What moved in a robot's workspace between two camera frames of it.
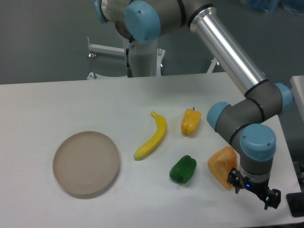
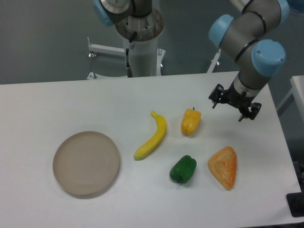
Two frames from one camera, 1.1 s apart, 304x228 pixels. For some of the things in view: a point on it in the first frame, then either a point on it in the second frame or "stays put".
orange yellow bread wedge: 221,163 stays put
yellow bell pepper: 190,121 stays put
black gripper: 273,197 → 240,100
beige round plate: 86,162 stays put
